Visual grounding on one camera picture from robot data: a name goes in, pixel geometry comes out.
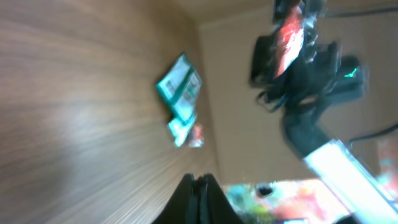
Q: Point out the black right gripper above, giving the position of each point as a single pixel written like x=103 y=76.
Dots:
x=312 y=73

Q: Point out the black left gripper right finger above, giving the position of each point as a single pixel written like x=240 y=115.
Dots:
x=214 y=207

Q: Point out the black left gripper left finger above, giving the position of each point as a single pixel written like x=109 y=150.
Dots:
x=183 y=206

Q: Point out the red Nescafe coffee stick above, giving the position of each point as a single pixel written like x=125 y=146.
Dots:
x=290 y=38

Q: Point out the small red snack packet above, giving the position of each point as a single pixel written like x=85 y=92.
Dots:
x=196 y=136

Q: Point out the green 3M gloves pack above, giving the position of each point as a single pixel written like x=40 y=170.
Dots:
x=180 y=87

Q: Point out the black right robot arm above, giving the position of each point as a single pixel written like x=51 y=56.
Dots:
x=329 y=158

